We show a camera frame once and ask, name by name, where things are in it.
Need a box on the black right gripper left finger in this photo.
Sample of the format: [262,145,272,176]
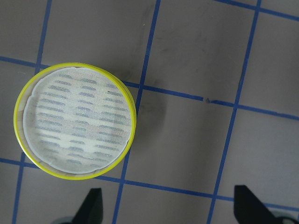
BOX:
[72,188,103,224]

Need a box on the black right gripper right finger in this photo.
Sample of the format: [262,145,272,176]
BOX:
[234,185,277,224]

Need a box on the yellow steamer basket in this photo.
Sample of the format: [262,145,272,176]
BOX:
[14,63,136,180]

